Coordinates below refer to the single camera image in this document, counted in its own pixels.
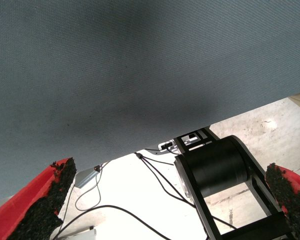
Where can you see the white power strip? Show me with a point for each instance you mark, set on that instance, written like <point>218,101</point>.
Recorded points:
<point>165,145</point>

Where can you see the black cylinder housing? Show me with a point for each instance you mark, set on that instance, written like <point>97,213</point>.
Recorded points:
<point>215,167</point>

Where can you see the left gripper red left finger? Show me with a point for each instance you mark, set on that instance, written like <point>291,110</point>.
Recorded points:
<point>32,212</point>

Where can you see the dark grey table cloth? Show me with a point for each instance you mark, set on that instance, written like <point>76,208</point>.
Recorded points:
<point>140,62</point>

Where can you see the grey metal bracket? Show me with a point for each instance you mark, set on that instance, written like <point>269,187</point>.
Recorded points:
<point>86,177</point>

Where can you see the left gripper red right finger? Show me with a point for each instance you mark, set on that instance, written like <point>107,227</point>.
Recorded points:
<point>292,197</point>

